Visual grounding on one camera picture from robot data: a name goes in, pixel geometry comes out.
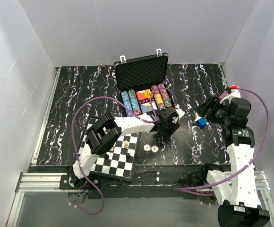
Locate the light blue chip column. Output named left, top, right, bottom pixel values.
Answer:
left=121, top=91, right=133, bottom=117

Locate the white and blue block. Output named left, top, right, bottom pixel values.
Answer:
left=193, top=113, right=207, bottom=129

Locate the green blue chip column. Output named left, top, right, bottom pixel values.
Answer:
left=128, top=89, right=142, bottom=115

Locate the white poker chip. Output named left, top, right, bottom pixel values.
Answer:
left=144, top=144, right=151, bottom=152
left=151, top=145, right=159, bottom=153

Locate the aluminium rail frame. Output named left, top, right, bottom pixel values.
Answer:
left=16, top=63, right=271, bottom=227

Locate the blue playing card deck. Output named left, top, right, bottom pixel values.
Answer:
left=139, top=101, right=157, bottom=114

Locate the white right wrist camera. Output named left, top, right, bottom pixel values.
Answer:
left=219, top=85, right=241, bottom=105

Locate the purple red chip column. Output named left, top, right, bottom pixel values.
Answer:
left=158, top=83, right=172, bottom=107

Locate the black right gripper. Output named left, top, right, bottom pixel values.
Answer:
left=194, top=95, right=231, bottom=126

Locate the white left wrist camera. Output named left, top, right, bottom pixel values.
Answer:
left=175, top=108, right=185, bottom=119

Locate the black white chess board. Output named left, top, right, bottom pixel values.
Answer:
left=79, top=117, right=139, bottom=182

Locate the red yellow chip column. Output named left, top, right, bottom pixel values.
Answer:
left=151, top=85, right=166, bottom=110

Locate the yellow big blind button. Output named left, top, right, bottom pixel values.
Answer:
left=144, top=90, right=151, bottom=98

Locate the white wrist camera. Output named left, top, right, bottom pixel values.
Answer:
left=175, top=108, right=185, bottom=119
left=219, top=85, right=241, bottom=105

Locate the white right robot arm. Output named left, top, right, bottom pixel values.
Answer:
left=197, top=96, right=270, bottom=227

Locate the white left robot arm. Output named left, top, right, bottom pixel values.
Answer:
left=68, top=107, right=185, bottom=189

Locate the black poker set case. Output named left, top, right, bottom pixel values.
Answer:
left=113, top=48, right=176, bottom=122

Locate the red playing card deck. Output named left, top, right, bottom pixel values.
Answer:
left=135, top=89, right=150, bottom=101

